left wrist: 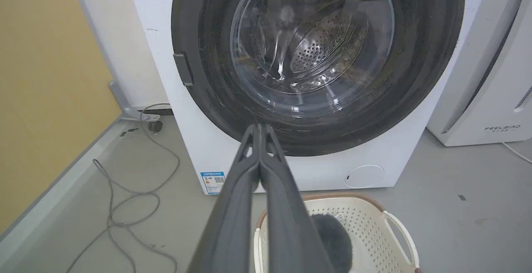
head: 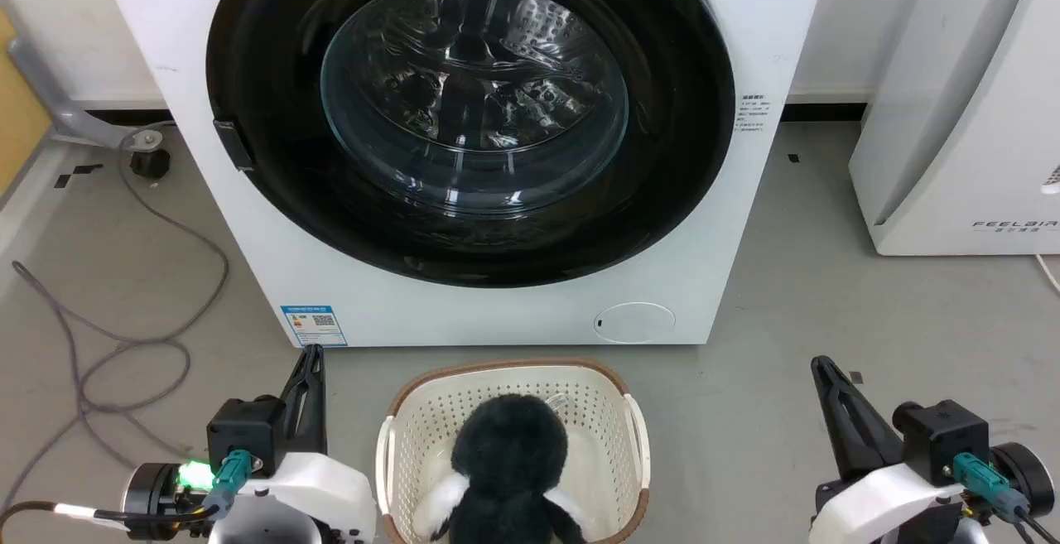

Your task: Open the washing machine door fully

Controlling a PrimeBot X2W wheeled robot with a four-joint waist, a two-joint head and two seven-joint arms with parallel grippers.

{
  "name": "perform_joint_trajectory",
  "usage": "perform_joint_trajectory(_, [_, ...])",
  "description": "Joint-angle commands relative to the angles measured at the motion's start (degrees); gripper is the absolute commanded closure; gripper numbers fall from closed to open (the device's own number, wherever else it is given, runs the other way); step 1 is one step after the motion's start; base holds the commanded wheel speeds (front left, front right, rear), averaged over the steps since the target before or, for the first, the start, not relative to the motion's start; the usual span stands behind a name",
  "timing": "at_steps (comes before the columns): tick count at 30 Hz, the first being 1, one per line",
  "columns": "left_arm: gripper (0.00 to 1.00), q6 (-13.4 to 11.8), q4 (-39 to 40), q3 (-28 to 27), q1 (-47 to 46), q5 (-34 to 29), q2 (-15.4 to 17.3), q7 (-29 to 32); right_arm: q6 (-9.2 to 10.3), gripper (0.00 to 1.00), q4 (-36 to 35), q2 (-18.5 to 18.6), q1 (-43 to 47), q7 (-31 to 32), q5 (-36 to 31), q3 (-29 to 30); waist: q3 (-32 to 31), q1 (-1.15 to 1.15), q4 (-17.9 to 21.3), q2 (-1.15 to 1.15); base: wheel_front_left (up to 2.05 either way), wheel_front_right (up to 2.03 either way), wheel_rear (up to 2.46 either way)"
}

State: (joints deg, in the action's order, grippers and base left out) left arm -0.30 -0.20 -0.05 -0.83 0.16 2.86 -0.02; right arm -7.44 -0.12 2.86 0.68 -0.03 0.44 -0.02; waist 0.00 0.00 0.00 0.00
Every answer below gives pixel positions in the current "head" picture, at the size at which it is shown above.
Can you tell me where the round black glass washer door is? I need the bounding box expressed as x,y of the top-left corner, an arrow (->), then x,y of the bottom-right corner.
205,0 -> 736,288

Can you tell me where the right teal-plug black cable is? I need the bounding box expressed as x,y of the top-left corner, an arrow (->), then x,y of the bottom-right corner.
952,453 -> 1060,544

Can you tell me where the black floor tape marker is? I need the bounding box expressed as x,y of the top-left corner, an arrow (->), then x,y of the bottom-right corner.
54,164 -> 105,190

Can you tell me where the black and white plush toy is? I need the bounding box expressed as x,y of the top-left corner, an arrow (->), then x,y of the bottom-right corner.
414,393 -> 589,544

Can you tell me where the white air purifier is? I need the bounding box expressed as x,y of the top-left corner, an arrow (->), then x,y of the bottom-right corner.
848,0 -> 1060,257

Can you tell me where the grey power cable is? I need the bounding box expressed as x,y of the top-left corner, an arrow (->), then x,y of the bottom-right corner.
0,126 -> 230,512

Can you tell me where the cream perforated laundry basket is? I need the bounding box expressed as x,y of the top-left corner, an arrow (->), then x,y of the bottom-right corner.
375,359 -> 652,544

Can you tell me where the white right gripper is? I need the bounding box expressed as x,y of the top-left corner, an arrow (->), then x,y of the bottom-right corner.
810,355 -> 966,544

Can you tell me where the white front-load washing machine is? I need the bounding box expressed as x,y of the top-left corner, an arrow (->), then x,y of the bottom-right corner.
89,0 -> 833,348

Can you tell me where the yellow wooden panel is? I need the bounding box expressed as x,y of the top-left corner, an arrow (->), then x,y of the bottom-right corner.
0,10 -> 52,197

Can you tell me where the grey drain pipe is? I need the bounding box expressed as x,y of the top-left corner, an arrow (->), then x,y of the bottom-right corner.
7,35 -> 164,152

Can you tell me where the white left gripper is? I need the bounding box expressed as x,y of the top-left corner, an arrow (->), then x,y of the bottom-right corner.
211,345 -> 375,544

